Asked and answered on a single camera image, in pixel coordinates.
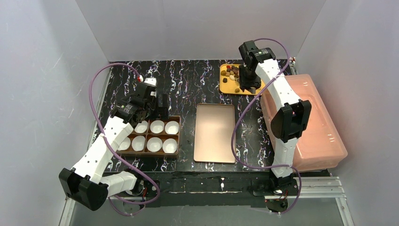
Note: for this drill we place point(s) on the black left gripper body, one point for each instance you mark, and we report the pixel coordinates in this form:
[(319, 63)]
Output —
[(159, 104)]

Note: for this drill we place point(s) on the rose gold box lid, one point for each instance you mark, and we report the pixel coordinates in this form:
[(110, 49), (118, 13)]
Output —
[(214, 126)]

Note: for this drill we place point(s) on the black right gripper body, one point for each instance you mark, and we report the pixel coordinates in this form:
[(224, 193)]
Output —
[(249, 82)]

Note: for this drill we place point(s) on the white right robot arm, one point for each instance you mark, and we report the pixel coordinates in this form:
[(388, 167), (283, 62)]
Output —
[(261, 71)]

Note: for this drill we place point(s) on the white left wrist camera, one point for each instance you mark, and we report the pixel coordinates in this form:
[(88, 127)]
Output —
[(153, 82)]

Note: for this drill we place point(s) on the pink plastic storage box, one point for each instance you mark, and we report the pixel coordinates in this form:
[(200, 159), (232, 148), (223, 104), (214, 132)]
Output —
[(320, 146)]

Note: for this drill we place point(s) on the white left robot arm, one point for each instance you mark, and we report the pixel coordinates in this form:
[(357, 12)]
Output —
[(85, 182)]

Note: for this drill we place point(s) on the brown chocolate box tray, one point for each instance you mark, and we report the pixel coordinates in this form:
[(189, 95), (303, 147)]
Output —
[(163, 136)]

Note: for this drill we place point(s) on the white paper cup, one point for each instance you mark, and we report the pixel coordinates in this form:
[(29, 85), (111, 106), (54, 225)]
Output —
[(154, 144), (172, 127), (170, 146), (125, 144), (141, 127), (138, 143), (157, 126)]

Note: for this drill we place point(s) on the yellow tray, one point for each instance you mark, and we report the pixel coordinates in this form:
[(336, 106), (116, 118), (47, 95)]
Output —
[(229, 81)]

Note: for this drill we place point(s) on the aluminium frame rail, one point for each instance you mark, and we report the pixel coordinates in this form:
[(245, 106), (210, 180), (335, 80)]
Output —
[(248, 189)]

